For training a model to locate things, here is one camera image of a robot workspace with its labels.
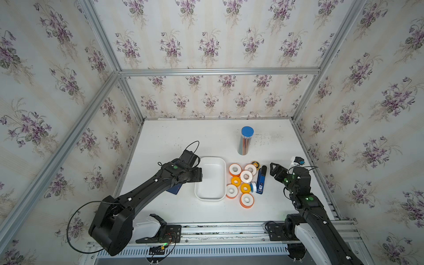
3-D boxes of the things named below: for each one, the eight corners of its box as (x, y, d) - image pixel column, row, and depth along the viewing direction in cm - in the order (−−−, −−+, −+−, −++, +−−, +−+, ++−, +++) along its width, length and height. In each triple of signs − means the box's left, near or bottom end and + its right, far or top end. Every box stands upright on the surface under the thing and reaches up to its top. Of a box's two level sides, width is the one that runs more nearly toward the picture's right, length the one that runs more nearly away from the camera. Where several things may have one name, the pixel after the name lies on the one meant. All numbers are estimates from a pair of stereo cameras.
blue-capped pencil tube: (238, 155, 102) (242, 135, 87) (237, 146, 107) (241, 126, 91) (248, 155, 102) (255, 135, 87) (247, 146, 107) (253, 126, 92)
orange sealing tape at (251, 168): (243, 169, 95) (244, 166, 93) (248, 163, 98) (249, 161, 96) (253, 176, 92) (254, 174, 90) (257, 170, 95) (259, 168, 93)
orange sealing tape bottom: (240, 208, 82) (240, 207, 80) (238, 194, 87) (239, 192, 85) (254, 208, 82) (255, 207, 80) (252, 194, 87) (253, 192, 85)
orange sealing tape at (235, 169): (229, 177, 92) (229, 174, 89) (228, 166, 97) (229, 163, 93) (241, 177, 92) (242, 174, 89) (240, 166, 97) (241, 163, 93)
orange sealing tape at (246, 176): (240, 183, 90) (242, 180, 87) (239, 173, 94) (240, 170, 91) (252, 183, 90) (253, 180, 87) (250, 173, 94) (252, 170, 91)
